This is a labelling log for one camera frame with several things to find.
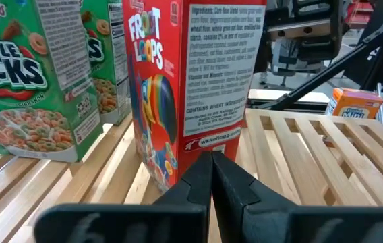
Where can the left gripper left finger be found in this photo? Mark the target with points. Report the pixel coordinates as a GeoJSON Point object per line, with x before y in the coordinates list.
{"type": "Point", "coordinates": [164, 222]}

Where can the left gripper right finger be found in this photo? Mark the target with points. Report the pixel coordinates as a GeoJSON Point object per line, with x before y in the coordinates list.
{"type": "Point", "coordinates": [279, 222]}

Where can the red Froot Loops cereal box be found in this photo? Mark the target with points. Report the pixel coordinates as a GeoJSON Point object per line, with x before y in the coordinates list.
{"type": "Point", "coordinates": [157, 101]}

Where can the green Apple Jacks cereal box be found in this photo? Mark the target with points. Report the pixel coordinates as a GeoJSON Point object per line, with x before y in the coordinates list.
{"type": "Point", "coordinates": [110, 67]}
{"type": "Point", "coordinates": [26, 84]}

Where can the wooden slatted shelf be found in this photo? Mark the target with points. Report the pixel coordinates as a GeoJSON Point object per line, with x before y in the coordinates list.
{"type": "Point", "coordinates": [313, 162]}

